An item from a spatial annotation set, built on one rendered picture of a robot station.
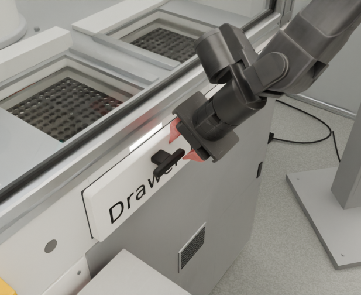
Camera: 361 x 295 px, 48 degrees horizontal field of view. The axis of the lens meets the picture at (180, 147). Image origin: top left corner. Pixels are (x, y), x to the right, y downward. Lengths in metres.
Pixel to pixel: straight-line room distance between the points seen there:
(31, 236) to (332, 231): 1.39
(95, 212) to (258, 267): 1.10
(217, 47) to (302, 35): 0.12
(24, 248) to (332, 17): 0.48
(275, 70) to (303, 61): 0.03
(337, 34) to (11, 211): 0.43
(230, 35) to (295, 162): 1.56
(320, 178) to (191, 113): 1.42
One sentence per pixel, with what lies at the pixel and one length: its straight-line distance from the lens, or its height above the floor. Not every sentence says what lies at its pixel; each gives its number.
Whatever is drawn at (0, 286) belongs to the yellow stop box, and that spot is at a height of 0.91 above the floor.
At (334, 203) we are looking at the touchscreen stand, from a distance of 1.88.
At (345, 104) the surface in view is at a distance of 2.45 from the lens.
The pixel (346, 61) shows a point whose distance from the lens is 2.34.
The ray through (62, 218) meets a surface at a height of 0.91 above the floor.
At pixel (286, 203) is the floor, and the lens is 1.88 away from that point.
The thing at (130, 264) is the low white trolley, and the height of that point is 0.76.
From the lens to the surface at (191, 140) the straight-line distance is 0.61.
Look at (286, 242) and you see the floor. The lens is 1.74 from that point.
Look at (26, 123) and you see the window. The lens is 0.51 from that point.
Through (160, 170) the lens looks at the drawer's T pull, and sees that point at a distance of 0.65.
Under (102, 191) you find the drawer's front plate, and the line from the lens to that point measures 0.61.
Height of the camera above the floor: 1.36
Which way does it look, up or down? 41 degrees down
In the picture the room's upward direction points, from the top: straight up
